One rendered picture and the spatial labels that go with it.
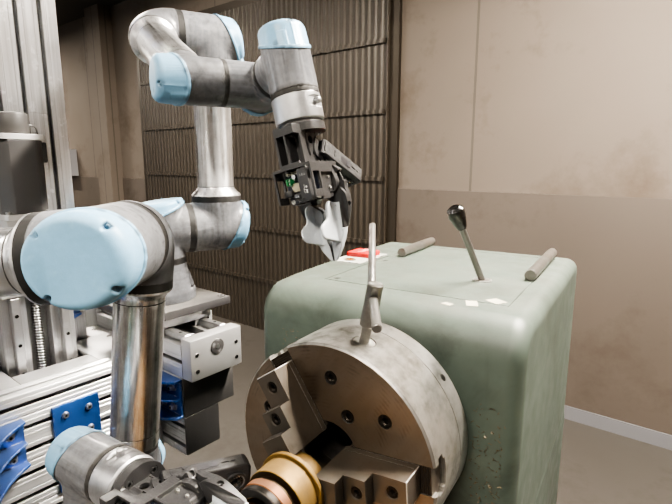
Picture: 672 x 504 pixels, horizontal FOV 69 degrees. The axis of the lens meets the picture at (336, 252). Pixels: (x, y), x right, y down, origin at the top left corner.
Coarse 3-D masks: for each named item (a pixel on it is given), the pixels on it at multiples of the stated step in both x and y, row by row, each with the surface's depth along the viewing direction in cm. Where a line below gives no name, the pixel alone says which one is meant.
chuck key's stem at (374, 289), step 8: (368, 288) 65; (376, 288) 64; (368, 296) 65; (376, 296) 64; (368, 304) 65; (368, 312) 65; (360, 320) 66; (368, 320) 65; (368, 328) 66; (360, 336) 67; (368, 336) 66; (368, 344) 67
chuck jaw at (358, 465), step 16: (352, 448) 65; (336, 464) 62; (352, 464) 61; (368, 464) 61; (384, 464) 61; (400, 464) 61; (416, 464) 61; (320, 480) 59; (336, 480) 58; (352, 480) 59; (368, 480) 58; (384, 480) 58; (400, 480) 57; (416, 480) 59; (432, 480) 60; (336, 496) 58; (352, 496) 59; (368, 496) 58; (384, 496) 59; (400, 496) 58; (416, 496) 60
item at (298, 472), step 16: (272, 464) 59; (288, 464) 59; (304, 464) 59; (256, 480) 57; (272, 480) 57; (288, 480) 56; (304, 480) 57; (256, 496) 55; (272, 496) 54; (288, 496) 56; (304, 496) 56; (320, 496) 58
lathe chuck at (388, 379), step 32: (320, 352) 66; (352, 352) 63; (384, 352) 66; (256, 384) 73; (320, 384) 67; (352, 384) 64; (384, 384) 61; (416, 384) 63; (256, 416) 74; (352, 416) 65; (384, 416) 62; (416, 416) 60; (448, 416) 65; (256, 448) 75; (320, 448) 73; (384, 448) 63; (416, 448) 60; (448, 448) 63; (448, 480) 63
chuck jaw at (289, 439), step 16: (288, 352) 69; (288, 368) 67; (272, 384) 66; (288, 384) 66; (304, 384) 68; (272, 400) 66; (288, 400) 65; (304, 400) 67; (272, 416) 64; (288, 416) 63; (304, 416) 65; (320, 416) 67; (272, 432) 65; (288, 432) 62; (304, 432) 64; (320, 432) 66; (272, 448) 62; (288, 448) 61
